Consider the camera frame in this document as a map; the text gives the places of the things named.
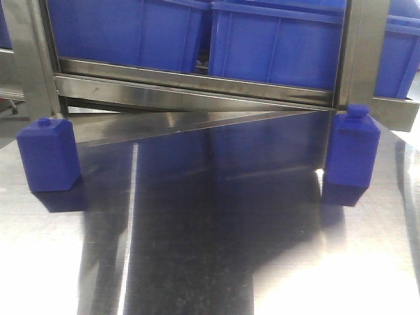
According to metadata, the blue bottle-shaped part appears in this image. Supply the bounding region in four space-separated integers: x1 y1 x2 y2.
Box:
325 104 381 188
16 117 81 192

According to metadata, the stainless steel shelf rack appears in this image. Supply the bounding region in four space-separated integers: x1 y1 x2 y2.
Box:
1 1 419 145

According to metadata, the blue plastic bin left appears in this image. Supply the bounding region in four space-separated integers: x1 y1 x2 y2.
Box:
47 1 211 73

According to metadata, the blue plastic bin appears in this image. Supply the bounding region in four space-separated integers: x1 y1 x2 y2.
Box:
375 15 419 99
208 1 344 90
47 1 211 73

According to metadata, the blue plastic bin centre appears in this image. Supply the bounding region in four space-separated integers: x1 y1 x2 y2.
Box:
208 1 344 90

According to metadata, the blue plastic bin right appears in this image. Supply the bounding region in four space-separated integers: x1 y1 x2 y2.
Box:
375 15 419 99

